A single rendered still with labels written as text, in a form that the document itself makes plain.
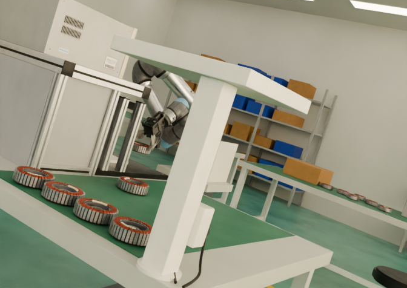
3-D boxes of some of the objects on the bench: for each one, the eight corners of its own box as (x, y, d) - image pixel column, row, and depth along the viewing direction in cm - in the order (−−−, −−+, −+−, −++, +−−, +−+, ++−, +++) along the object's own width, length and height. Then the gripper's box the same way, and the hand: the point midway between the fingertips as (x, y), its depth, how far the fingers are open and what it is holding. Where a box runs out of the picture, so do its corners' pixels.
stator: (151, 194, 176) (154, 184, 175) (139, 197, 165) (142, 187, 165) (123, 184, 178) (126, 174, 178) (110, 186, 168) (114, 176, 167)
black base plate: (72, 138, 251) (74, 134, 251) (166, 180, 218) (168, 175, 218) (-8, 126, 211) (-6, 121, 211) (92, 175, 178) (94, 169, 178)
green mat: (172, 181, 218) (172, 181, 218) (295, 235, 186) (295, 235, 186) (-15, 169, 139) (-15, 169, 139) (142, 260, 106) (142, 259, 106)
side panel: (88, 173, 177) (114, 89, 176) (94, 176, 176) (120, 91, 174) (25, 169, 154) (54, 72, 152) (31, 172, 152) (61, 74, 150)
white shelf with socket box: (147, 217, 144) (194, 69, 141) (254, 271, 124) (312, 101, 122) (56, 221, 114) (114, 33, 111) (177, 293, 94) (251, 68, 92)
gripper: (148, 106, 237) (119, 129, 225) (177, 116, 227) (149, 141, 215) (151, 120, 242) (123, 143, 230) (180, 130, 232) (152, 155, 221)
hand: (137, 147), depth 225 cm, fingers closed on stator, 13 cm apart
